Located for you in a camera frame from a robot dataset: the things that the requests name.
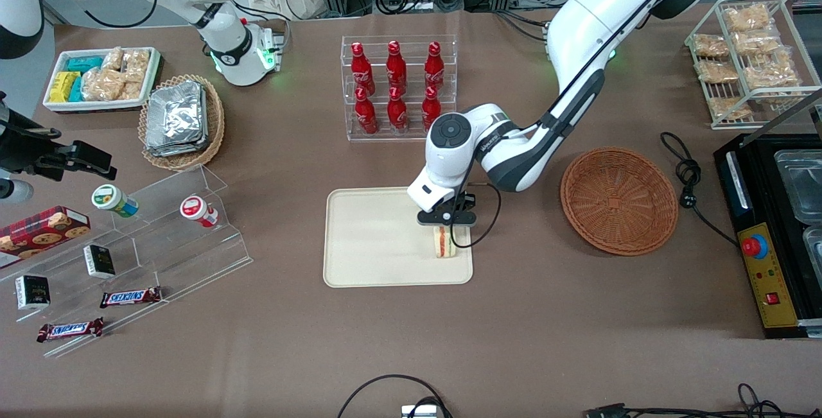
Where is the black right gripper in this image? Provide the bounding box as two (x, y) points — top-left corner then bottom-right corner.
(0, 92), (118, 182)

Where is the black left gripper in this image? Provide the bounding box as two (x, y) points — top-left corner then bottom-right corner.
(416, 193), (480, 247)

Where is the triangle sandwich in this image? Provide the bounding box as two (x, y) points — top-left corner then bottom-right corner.
(433, 225), (459, 259)

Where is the cream plastic serving tray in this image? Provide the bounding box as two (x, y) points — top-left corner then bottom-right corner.
(323, 185), (474, 288)

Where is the light tan wicker basket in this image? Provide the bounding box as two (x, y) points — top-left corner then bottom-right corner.
(138, 74), (226, 172)

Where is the brown round wicker basket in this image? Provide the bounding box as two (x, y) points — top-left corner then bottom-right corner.
(560, 147), (679, 257)

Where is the green lid yogurt cup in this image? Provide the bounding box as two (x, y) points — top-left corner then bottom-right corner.
(91, 183), (140, 219)

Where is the white rectangular snack bin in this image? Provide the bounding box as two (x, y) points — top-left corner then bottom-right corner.
(42, 46), (162, 114)

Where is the yellow snack packet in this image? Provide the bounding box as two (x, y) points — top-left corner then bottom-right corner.
(49, 71), (80, 103)

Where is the red tartan cookie box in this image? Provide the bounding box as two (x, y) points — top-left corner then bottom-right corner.
(0, 205), (92, 270)

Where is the small black white box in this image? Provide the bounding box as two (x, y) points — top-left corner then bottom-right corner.
(83, 243), (117, 280)
(14, 274), (51, 311)

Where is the clear acrylic bottle rack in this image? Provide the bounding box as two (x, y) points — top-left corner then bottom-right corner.
(340, 35), (458, 143)

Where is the silver foil container stack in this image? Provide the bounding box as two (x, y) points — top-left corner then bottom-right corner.
(144, 80), (210, 159)

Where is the red cola bottle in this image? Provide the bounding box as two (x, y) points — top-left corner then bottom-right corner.
(350, 42), (377, 95)
(421, 85), (443, 135)
(354, 87), (380, 135)
(385, 40), (408, 92)
(387, 85), (409, 134)
(424, 40), (446, 92)

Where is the red lid yogurt cup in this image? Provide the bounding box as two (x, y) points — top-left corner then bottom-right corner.
(179, 195), (220, 229)

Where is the clear acrylic stepped display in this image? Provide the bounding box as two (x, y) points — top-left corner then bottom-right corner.
(0, 162), (255, 360)

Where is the snickers chocolate bar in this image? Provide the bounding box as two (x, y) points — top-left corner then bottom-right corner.
(36, 317), (105, 344)
(99, 286), (163, 309)

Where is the clear bag of fried snacks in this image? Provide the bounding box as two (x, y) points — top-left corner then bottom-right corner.
(692, 33), (730, 60)
(731, 29), (782, 57)
(722, 3), (772, 33)
(695, 60), (740, 84)
(743, 52), (801, 91)
(706, 96), (753, 121)

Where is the black appliance with yellow panel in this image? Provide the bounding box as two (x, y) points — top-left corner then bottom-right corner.
(713, 132), (822, 340)

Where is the clear plastic food container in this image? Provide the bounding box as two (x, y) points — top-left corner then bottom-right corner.
(773, 148), (822, 227)
(802, 226), (822, 272)

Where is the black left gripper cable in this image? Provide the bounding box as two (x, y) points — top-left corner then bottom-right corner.
(450, 180), (503, 250)

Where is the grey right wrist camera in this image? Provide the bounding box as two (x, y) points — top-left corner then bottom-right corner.
(0, 177), (35, 205)

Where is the black looped cable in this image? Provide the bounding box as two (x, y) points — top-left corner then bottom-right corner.
(337, 374), (454, 418)

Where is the black power cable with plug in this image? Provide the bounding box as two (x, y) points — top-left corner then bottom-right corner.
(660, 130), (740, 247)

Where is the white wire rack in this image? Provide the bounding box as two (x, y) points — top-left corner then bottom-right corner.
(683, 0), (822, 131)

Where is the black tangled cable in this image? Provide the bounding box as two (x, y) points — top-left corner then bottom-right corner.
(582, 382), (822, 418)

